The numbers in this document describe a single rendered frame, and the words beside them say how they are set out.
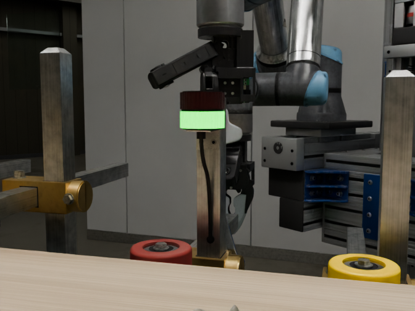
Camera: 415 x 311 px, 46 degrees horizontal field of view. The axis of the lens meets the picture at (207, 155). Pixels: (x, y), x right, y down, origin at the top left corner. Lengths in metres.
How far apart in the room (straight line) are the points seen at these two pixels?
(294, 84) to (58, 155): 0.54
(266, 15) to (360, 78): 1.98
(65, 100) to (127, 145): 3.04
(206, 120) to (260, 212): 2.89
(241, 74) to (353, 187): 0.74
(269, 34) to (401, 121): 0.83
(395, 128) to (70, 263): 0.44
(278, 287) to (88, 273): 0.21
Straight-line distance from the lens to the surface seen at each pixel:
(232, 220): 0.99
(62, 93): 0.79
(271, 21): 1.42
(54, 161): 0.80
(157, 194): 3.76
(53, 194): 0.80
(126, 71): 3.82
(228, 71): 0.76
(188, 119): 0.64
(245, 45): 0.78
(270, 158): 1.45
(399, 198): 0.68
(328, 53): 1.52
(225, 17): 0.77
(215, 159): 0.69
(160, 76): 0.76
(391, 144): 0.67
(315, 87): 1.08
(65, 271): 0.60
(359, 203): 1.43
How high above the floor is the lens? 1.09
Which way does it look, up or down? 6 degrees down
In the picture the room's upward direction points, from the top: straight up
